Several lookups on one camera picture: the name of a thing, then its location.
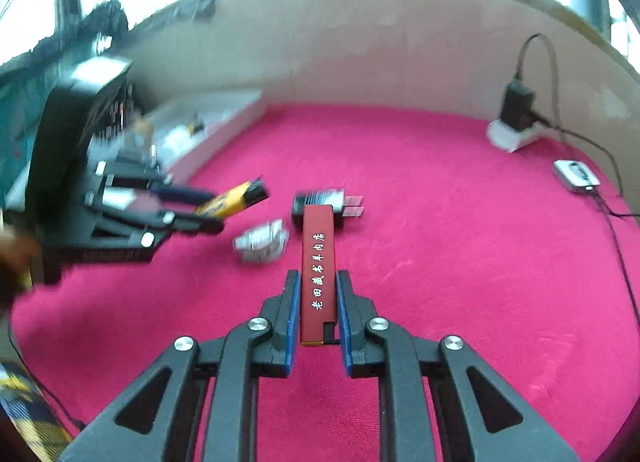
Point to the person's left hand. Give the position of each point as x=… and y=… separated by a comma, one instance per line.
x=15, y=257

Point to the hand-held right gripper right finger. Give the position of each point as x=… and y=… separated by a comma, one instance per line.
x=345, y=327

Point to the black plastic sheet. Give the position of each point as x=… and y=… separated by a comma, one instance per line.
x=207, y=2

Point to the white plastic item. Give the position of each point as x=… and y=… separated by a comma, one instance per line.
x=177, y=140

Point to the black printed packet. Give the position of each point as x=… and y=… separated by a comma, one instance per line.
x=117, y=112

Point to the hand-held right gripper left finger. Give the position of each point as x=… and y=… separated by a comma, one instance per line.
x=292, y=322

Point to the crumpled silver foil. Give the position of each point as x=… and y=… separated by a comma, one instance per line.
x=260, y=242

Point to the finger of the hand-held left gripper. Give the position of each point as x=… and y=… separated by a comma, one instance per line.
x=180, y=192
x=195, y=224

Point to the white power strip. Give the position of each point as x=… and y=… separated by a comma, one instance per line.
x=512, y=140

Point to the black charger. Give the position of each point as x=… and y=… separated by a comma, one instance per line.
x=517, y=105

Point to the black plastic bag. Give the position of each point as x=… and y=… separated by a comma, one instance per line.
x=100, y=22

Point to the white plastic tray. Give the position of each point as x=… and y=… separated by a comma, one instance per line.
x=230, y=115

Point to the small white device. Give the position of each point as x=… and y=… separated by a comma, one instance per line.
x=575, y=175

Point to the black plug adapter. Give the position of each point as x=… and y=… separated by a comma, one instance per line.
x=341, y=202

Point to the yellow plaid cloth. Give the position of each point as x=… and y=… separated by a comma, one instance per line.
x=30, y=417

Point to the yellow tube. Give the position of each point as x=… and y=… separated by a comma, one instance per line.
x=232, y=197

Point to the red rectangular packet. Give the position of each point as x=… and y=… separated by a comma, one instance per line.
x=319, y=267

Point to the red table cloth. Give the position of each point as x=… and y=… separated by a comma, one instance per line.
x=450, y=267

